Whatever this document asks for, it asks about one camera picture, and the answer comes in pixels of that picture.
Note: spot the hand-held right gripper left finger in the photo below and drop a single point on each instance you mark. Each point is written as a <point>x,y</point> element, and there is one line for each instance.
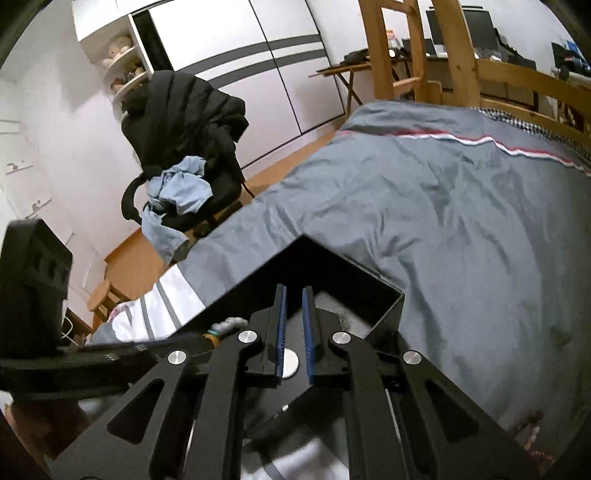
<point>280,334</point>

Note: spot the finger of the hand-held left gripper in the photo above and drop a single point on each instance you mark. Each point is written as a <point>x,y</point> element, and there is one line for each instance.
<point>92,364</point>

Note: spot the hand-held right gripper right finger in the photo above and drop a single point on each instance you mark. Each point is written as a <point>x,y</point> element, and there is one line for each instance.
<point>308,339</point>

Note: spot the black jewelry box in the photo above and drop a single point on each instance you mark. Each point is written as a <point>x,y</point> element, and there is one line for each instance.
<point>332,281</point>

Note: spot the round silver metal piece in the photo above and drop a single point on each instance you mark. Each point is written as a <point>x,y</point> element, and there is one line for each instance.
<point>290,362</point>

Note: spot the round wooden stool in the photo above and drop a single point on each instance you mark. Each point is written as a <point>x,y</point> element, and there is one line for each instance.
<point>104,295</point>

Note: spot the black office chair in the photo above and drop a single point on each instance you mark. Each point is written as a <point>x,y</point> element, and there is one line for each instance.
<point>207,198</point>

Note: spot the light blue garment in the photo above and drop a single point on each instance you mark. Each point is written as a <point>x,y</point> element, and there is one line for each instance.
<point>178,194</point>

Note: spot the grey striped blanket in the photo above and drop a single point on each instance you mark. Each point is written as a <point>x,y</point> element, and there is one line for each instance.
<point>438,221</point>

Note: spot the black jacket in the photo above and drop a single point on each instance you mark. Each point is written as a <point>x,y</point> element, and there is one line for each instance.
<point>184,120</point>

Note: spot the white corner shelf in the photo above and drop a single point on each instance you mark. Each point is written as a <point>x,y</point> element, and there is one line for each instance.
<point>124,76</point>

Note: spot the plush toys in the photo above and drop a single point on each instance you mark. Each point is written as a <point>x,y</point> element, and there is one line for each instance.
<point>117,48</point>

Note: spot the wooden folding table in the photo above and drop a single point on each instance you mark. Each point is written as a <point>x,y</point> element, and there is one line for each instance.
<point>351,76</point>

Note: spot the white striped wardrobe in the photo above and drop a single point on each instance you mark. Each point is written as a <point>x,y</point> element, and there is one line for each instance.
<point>258,60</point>

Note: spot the checkered bed sheet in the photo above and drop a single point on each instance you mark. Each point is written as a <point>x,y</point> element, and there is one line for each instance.
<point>545,129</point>

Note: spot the black monitor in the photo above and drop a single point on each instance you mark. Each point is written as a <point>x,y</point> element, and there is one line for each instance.
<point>461,30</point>

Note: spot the wooden bed frame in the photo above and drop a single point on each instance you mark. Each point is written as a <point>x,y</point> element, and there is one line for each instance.
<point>461,64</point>

